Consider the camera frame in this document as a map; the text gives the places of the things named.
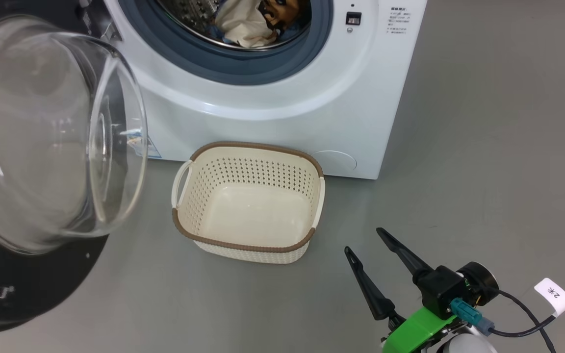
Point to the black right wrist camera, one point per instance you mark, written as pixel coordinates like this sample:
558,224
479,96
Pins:
442,287

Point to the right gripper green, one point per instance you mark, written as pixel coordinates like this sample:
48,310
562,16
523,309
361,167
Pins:
415,333

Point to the blue energy label sticker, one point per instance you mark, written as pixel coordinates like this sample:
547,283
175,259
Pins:
154,147

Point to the white front-load washing machine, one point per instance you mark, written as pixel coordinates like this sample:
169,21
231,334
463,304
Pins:
272,98

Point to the cream and orange garment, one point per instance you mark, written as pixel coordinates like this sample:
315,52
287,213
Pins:
243,24

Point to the round white filter cover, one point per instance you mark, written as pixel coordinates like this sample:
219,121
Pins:
336,161

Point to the cream perforated laundry basket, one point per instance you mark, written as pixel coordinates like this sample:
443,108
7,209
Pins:
253,215

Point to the glass washing machine door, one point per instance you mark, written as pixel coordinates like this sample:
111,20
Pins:
42,274

